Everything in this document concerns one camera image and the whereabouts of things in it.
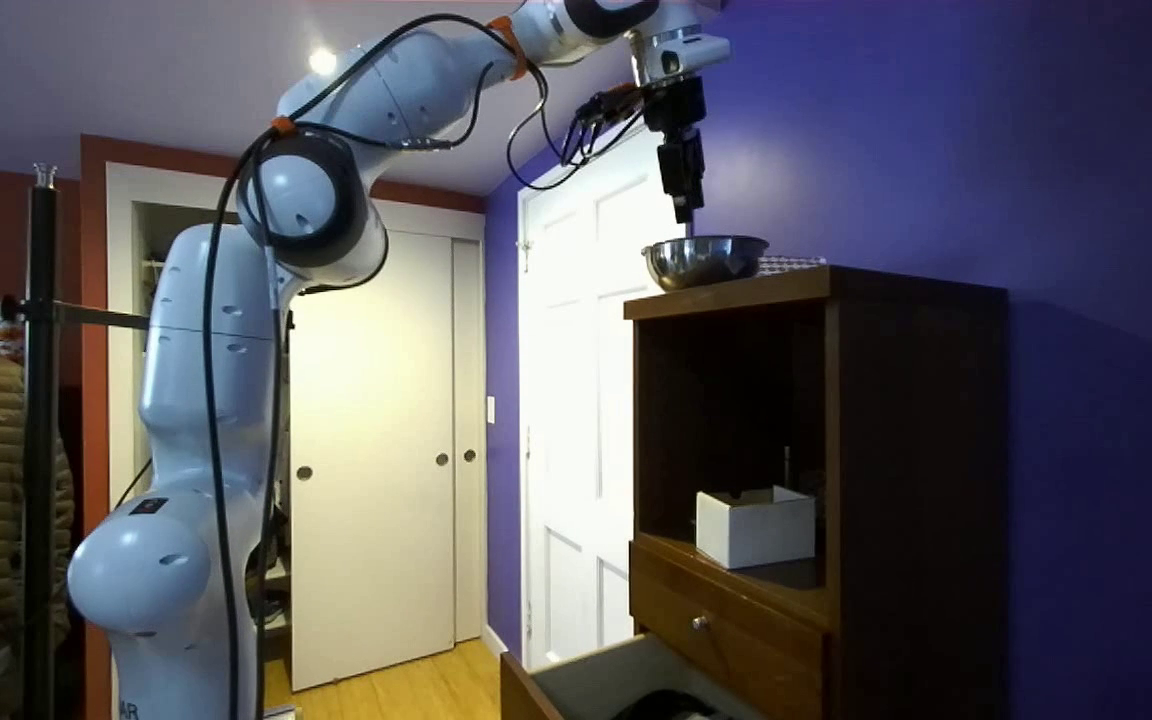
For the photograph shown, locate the narrow white closet door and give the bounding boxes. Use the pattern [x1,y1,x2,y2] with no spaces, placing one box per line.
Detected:
[450,235,493,650]

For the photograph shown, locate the silver metal bowl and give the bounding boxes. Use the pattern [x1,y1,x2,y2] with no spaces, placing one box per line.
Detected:
[638,231,773,295]

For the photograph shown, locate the dark brown wooden cabinet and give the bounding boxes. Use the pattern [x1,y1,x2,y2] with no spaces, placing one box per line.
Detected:
[622,262,1011,720]

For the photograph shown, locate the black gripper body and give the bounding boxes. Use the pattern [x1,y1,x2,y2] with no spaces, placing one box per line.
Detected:
[640,73,712,206]

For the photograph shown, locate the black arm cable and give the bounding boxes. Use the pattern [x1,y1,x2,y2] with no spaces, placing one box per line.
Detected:
[197,8,647,720]

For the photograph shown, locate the black tripod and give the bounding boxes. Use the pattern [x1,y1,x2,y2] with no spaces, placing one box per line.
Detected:
[0,160,154,720]

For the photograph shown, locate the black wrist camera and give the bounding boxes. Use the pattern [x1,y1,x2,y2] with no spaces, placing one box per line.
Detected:
[573,81,647,146]

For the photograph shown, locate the closed dark wooden drawer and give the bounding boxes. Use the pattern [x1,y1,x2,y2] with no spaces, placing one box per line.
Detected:
[629,536,832,720]

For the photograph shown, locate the black rounded item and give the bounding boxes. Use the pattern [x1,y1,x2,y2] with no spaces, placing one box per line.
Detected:
[608,683,740,720]

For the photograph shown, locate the small white card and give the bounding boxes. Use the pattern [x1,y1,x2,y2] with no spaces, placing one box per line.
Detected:
[757,254,832,282]

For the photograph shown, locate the wide white closet door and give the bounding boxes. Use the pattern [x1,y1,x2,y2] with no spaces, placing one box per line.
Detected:
[285,215,460,697]

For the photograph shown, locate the white panel door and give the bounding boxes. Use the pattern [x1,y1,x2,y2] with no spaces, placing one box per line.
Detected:
[518,123,698,674]

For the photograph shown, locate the white cardboard box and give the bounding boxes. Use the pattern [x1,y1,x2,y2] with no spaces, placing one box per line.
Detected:
[692,484,825,573]

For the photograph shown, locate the cluttered closet shelves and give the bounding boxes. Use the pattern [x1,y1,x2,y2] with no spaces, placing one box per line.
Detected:
[128,197,208,353]

